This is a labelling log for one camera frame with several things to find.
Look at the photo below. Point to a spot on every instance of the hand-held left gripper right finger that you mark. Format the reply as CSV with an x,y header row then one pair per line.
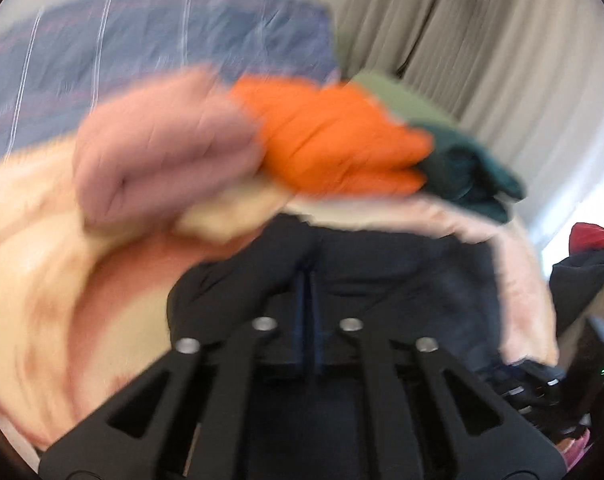
x,y
318,320

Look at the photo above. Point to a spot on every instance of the peach fleece blanket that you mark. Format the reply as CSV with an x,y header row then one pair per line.
x,y
57,285

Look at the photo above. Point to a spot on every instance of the white curtain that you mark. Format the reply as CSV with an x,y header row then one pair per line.
x,y
506,85

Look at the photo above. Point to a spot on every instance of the dark cloth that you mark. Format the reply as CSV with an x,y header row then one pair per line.
x,y
581,275

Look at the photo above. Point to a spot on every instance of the red cloth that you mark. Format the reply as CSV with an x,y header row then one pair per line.
x,y
594,237

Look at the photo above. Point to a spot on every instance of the blue plaid bedsheet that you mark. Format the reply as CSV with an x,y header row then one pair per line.
x,y
132,60

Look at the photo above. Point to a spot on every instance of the green folded garment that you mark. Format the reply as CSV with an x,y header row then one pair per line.
x,y
396,97

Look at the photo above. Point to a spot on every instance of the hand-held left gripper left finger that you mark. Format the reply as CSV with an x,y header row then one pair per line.
x,y
302,320

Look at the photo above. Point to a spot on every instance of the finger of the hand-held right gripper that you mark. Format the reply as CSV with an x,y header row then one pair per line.
x,y
529,385

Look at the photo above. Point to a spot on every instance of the dark teal folded garment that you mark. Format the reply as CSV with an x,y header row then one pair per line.
x,y
471,175

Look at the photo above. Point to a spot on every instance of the black puffer jacket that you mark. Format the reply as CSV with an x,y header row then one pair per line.
x,y
381,270

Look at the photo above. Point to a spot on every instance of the cream folded garment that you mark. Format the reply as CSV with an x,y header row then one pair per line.
x,y
222,216

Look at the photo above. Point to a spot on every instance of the orange folded garment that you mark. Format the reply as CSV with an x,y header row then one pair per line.
x,y
332,135

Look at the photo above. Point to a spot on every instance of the pink folded garment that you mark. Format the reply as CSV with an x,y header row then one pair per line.
x,y
167,150

